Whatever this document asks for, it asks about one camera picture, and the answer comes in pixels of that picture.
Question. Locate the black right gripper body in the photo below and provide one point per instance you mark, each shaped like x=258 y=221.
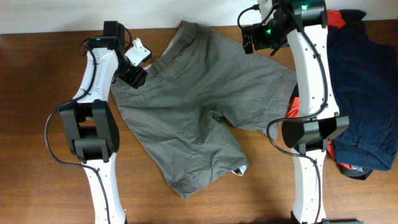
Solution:
x=264 y=36

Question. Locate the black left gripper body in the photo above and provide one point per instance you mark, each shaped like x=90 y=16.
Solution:
x=129 y=73

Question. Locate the grey cargo shorts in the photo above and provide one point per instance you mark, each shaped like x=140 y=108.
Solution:
x=202 y=85

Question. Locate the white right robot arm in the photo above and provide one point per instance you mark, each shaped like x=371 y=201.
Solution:
x=302 y=26

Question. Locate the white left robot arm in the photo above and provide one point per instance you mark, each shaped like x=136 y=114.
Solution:
x=91 y=131

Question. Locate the red t-shirt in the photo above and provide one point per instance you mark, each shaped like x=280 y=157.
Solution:
x=293 y=109

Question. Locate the navy blue garment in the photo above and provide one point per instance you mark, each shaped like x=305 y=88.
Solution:
x=364 y=81

